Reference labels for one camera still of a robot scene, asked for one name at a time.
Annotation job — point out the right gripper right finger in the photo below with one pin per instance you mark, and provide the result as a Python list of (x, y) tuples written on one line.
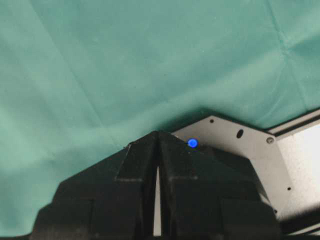
[(211, 196)]

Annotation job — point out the green table cloth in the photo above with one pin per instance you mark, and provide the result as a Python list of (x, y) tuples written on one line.
[(80, 79)]

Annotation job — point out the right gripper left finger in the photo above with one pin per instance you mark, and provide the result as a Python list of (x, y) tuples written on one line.
[(113, 199)]

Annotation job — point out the silver aluminium base plate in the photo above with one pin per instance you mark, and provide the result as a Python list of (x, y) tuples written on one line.
[(286, 158)]

